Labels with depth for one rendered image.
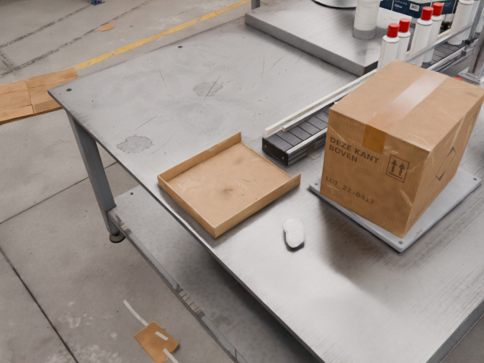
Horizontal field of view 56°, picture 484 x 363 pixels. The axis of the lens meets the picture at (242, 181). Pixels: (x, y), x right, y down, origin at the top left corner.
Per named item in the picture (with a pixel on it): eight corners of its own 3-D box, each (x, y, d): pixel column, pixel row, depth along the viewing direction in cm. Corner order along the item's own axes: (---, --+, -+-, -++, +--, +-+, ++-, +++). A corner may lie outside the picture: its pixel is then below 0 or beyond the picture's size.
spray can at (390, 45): (380, 77, 157) (392, 19, 143) (393, 83, 154) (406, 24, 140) (371, 83, 155) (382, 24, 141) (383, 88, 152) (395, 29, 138)
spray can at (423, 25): (412, 60, 166) (426, 3, 152) (424, 65, 163) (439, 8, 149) (403, 64, 163) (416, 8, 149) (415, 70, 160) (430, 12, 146)
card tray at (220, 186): (240, 141, 142) (240, 130, 139) (300, 183, 127) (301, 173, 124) (158, 185, 128) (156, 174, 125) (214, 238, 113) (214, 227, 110)
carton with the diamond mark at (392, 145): (377, 140, 137) (395, 57, 118) (455, 175, 124) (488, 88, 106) (318, 194, 121) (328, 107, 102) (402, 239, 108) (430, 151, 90)
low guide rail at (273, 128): (463, 24, 182) (464, 20, 181) (466, 26, 182) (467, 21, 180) (263, 134, 133) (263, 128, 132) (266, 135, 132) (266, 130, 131)
